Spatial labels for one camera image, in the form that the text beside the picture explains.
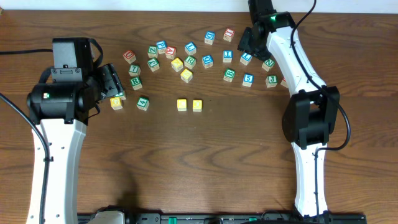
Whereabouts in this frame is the red M letter block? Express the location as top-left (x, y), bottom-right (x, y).
top-left (280, 78), bottom-right (289, 88)

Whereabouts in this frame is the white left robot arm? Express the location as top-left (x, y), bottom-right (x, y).
top-left (27, 37), bottom-right (124, 223)

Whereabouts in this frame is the blue d letter block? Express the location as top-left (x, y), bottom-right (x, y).
top-left (204, 31), bottom-right (215, 45)
top-left (202, 55), bottom-right (213, 68)

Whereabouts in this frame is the yellow block upper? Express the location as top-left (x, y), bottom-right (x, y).
top-left (180, 68), bottom-right (193, 83)

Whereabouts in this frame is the blue I letter block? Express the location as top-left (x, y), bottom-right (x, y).
top-left (223, 50), bottom-right (233, 63)

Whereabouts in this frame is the green V letter block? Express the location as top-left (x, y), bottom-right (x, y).
top-left (115, 90), bottom-right (126, 100)

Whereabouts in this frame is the blue l letter block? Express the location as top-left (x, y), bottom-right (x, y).
top-left (240, 52), bottom-right (252, 66)
top-left (185, 42), bottom-right (197, 55)

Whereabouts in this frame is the green 7 number block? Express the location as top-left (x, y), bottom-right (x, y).
top-left (128, 64), bottom-right (141, 77)

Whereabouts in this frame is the green r letter block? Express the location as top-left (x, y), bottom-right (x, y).
top-left (184, 55), bottom-right (197, 70)
top-left (130, 77), bottom-right (142, 90)

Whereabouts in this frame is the yellow O letter block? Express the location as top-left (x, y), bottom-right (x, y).
top-left (192, 100), bottom-right (203, 112)

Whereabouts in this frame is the yellow G letter block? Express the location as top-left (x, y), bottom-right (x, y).
top-left (110, 97), bottom-right (123, 110)

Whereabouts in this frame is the blue D letter block upper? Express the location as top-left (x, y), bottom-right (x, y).
top-left (204, 31), bottom-right (215, 45)

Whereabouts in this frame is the yellow block beside R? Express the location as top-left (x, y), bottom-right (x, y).
top-left (171, 58), bottom-right (183, 72)

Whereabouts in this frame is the green 4 number block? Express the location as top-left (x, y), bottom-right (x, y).
top-left (136, 97), bottom-right (150, 111)

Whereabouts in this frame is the red I letter block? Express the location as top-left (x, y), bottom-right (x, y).
top-left (223, 28), bottom-right (235, 42)

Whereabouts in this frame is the blue P letter block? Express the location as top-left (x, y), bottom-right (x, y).
top-left (156, 40), bottom-right (167, 54)

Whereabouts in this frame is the red A letter block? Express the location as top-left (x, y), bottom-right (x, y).
top-left (165, 46), bottom-right (177, 60)

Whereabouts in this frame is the red U letter block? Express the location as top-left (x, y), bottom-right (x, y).
top-left (123, 50), bottom-right (136, 64)

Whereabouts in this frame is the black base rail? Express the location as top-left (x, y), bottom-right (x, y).
top-left (76, 212), bottom-right (368, 224)

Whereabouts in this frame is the green N letter block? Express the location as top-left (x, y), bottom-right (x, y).
top-left (262, 58), bottom-right (275, 72)

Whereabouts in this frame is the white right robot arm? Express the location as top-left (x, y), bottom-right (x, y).
top-left (238, 0), bottom-right (340, 219)

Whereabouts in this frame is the blue 5 number block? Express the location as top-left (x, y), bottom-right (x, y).
top-left (242, 73), bottom-right (254, 87)

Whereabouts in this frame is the blue D letter block lower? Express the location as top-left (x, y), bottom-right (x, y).
top-left (202, 55), bottom-right (213, 68)

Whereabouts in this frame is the yellow C letter block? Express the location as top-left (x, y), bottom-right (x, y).
top-left (177, 99), bottom-right (187, 111)

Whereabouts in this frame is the green Z letter block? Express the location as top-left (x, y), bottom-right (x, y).
top-left (147, 45), bottom-right (159, 58)

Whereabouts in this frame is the green J letter block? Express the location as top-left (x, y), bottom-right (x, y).
top-left (266, 75), bottom-right (278, 88)

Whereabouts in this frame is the green B letter block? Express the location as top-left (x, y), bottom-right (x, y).
top-left (223, 68), bottom-right (236, 82)

